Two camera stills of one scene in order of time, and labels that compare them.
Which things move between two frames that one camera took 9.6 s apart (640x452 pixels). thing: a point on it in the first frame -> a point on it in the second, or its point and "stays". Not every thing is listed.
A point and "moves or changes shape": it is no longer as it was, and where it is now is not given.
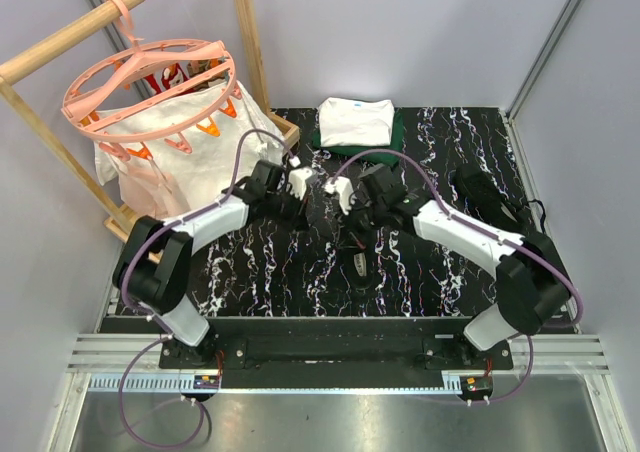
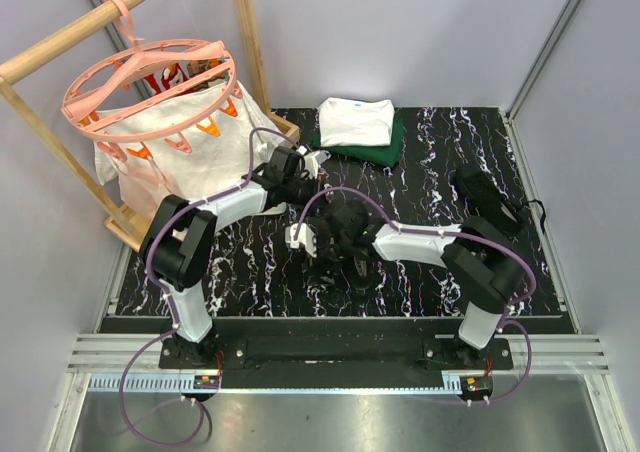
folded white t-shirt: (356, 122) stays
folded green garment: (397, 143) stays
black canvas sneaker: (356, 259) moves or changes shape
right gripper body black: (362, 218) -> (331, 252)
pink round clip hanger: (152, 93) stays
